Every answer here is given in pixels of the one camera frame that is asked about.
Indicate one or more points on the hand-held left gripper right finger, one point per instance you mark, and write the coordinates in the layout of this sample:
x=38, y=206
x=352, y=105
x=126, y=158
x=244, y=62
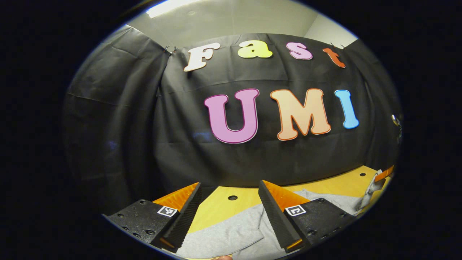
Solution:
x=276, y=216

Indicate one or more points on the black backdrop cloth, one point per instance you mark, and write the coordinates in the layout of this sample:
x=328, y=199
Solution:
x=144, y=115

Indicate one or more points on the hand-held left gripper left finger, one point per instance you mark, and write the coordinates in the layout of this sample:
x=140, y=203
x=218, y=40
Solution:
x=184, y=216

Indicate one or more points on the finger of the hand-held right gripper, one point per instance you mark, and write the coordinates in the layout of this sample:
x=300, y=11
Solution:
x=384, y=174

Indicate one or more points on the black cloth clip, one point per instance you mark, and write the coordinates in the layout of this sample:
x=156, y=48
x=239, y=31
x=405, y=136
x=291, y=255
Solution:
x=171, y=49
x=337, y=46

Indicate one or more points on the grey sweatshirt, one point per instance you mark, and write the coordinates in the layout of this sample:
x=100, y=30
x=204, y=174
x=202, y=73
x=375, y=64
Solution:
x=231, y=231

